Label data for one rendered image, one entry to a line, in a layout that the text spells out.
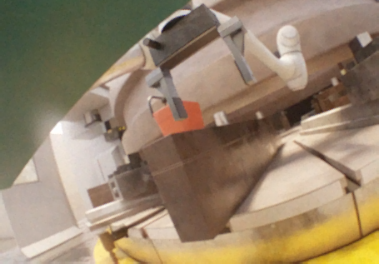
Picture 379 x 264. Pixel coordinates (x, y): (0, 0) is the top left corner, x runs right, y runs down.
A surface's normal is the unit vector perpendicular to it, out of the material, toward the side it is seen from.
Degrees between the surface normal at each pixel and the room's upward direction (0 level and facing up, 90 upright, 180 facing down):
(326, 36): 90
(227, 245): 90
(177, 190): 90
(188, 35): 90
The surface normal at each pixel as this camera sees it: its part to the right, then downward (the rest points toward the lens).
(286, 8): -0.25, -0.07
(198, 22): -0.51, 0.05
